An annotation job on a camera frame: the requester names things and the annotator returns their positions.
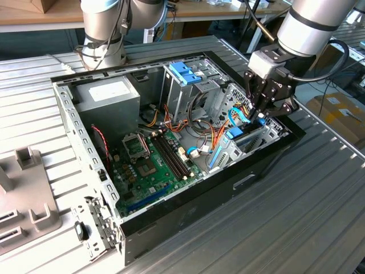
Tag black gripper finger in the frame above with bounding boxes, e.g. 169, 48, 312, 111
255, 96, 301, 121
244, 70, 268, 121

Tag orange red power wire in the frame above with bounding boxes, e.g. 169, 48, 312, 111
236, 102, 254, 115

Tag blue data wire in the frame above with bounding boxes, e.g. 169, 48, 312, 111
228, 106, 267, 126

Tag grey metal disk bay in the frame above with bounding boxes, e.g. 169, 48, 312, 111
205, 82, 289, 174

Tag cardboard box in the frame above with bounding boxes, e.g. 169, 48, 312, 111
306, 91, 365, 149

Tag blue plastic drive latch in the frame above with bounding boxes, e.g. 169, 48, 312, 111
168, 62, 202, 86

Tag grey metal drive cage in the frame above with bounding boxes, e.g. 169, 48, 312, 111
159, 63, 229, 128

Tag wooden desk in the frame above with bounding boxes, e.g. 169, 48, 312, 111
0, 0, 340, 32

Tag black RAM slot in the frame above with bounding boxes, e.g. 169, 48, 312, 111
157, 130, 192, 177
150, 134, 186, 181

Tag metal socket cover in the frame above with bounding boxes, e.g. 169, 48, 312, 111
121, 132, 151, 161

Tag open black PC case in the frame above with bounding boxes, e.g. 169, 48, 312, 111
50, 50, 307, 267

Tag CPU socket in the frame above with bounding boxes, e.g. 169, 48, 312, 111
136, 158, 159, 178

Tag green motherboard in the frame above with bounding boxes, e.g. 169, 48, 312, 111
109, 128, 205, 219

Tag grey power supply unit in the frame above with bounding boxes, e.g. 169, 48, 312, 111
72, 75, 142, 149

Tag blue expansion slot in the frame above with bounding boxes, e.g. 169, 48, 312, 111
126, 184, 172, 215

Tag brown wooden box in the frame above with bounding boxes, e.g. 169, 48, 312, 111
30, 0, 56, 14

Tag black case release latch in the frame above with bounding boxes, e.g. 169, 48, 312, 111
73, 220, 90, 242

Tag grey parts rack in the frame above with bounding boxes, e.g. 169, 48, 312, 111
0, 145, 63, 256

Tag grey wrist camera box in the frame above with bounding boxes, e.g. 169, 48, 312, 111
247, 50, 282, 80

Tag thick black gripper cable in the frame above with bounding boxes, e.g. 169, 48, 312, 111
286, 39, 351, 83

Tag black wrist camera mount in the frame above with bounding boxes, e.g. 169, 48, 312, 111
257, 43, 289, 61

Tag black cable with brass fitting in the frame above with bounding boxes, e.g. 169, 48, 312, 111
242, 0, 278, 42

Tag orange yellow wire bundle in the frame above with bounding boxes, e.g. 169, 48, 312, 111
138, 102, 230, 151

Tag metal frame table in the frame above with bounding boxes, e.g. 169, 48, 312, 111
313, 21, 365, 83

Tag blue wire with white label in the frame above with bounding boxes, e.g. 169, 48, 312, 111
186, 145, 214, 157

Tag red black twisted wire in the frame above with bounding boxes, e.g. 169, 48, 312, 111
90, 123, 112, 174

